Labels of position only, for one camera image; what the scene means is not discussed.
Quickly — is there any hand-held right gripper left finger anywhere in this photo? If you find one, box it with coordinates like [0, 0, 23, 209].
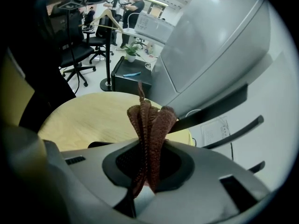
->
[60, 139, 141, 211]

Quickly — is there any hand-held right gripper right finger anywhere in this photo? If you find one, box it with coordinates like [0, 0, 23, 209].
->
[140, 140, 273, 224]

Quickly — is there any brown cloth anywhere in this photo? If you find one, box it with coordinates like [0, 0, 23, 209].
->
[127, 80, 178, 199]

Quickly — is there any black router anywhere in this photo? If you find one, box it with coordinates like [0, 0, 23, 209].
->
[87, 83, 266, 174]

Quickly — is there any wooden clothes hanger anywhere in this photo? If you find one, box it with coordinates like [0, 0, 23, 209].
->
[89, 9, 124, 34]

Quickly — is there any black mesh office chair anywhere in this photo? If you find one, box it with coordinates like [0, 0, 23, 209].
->
[59, 29, 97, 88]
[83, 16, 115, 64]

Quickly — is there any person's black shirt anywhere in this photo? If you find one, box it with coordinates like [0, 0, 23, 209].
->
[7, 0, 78, 135]

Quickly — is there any black coat stand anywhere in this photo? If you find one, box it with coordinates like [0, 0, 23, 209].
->
[100, 0, 131, 92]

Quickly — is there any potted green plant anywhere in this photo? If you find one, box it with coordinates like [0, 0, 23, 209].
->
[122, 42, 141, 63]

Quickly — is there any silver refrigerator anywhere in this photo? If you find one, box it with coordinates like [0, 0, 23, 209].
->
[149, 0, 273, 118]

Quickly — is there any white wall network box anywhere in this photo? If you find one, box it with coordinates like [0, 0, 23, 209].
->
[200, 119, 232, 148]

